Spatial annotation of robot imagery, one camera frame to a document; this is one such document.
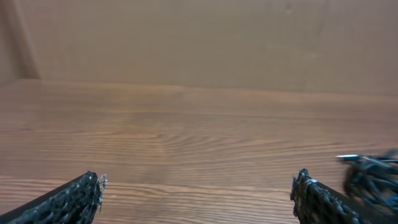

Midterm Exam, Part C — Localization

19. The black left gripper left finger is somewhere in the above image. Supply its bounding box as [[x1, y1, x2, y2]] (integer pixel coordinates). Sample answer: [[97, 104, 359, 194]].
[[1, 171, 108, 224]]

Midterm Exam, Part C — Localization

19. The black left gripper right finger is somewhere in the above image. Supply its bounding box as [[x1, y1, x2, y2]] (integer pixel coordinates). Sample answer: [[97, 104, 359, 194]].
[[290, 169, 397, 224]]

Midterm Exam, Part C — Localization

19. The black cable bundle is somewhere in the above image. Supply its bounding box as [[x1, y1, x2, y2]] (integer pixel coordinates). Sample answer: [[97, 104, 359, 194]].
[[335, 149, 398, 215]]

